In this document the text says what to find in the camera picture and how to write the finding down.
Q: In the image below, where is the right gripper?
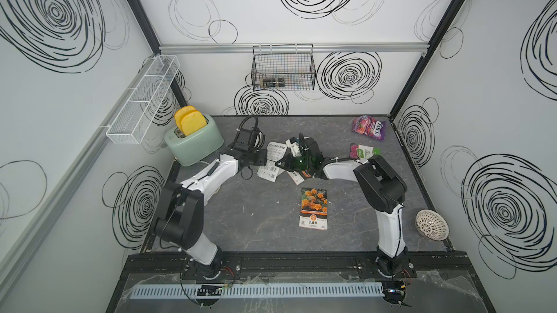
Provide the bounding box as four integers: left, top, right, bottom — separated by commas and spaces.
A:
277, 152, 315, 172

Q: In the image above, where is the green vegetable seed packet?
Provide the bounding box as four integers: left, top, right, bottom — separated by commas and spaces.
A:
257, 142, 287, 182

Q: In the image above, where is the impatiens pink flower packet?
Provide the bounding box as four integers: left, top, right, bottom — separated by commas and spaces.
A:
349, 144, 381, 160

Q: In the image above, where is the large marigold seed packet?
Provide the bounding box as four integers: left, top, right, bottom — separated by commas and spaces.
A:
299, 188, 329, 230

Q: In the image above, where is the small marigold seed packet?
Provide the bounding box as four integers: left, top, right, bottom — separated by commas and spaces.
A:
288, 172, 305, 185

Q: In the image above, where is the mixed flowers seed packet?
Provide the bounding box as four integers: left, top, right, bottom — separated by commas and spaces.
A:
286, 137, 302, 157

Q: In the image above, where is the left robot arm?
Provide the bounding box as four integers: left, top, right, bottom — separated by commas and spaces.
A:
150, 115, 267, 272

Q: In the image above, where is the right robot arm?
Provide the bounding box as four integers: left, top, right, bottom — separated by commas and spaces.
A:
275, 135, 408, 278

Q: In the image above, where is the mint green toaster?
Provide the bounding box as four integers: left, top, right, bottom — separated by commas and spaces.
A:
164, 115, 224, 166

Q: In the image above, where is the yellow toast slice front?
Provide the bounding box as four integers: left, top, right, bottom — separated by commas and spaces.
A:
180, 111, 207, 136

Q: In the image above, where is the yellow toast slice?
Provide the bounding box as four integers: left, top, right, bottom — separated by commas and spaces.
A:
180, 111, 207, 136
174, 105, 197, 127

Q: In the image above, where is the dark object in basket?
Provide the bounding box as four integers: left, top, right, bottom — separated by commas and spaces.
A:
260, 77, 286, 89

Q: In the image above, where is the purple candy bag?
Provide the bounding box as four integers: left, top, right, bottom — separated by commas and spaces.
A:
352, 115, 387, 141

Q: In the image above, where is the yellow toast slice back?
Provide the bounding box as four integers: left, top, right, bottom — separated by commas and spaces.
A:
174, 105, 197, 127

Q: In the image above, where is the white perforated strainer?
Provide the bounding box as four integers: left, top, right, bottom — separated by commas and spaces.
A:
415, 209, 450, 241

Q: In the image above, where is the black wire wall basket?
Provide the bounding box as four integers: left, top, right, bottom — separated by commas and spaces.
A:
250, 51, 317, 92

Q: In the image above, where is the white wire shelf basket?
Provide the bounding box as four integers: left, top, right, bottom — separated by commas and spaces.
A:
106, 55, 180, 145

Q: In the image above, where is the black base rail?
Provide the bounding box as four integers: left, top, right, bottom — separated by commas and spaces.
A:
120, 251, 471, 279

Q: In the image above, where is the aluminium wall rail back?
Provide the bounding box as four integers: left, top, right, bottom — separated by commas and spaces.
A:
160, 42, 429, 55

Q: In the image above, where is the aluminium wall rail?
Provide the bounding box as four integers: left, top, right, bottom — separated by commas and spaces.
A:
160, 42, 429, 55
1, 75, 138, 298

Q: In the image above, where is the white slotted cable duct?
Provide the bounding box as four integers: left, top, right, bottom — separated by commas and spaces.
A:
129, 283, 384, 300

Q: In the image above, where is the aluminium wall rail left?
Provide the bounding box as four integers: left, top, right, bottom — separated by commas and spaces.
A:
1, 75, 138, 298

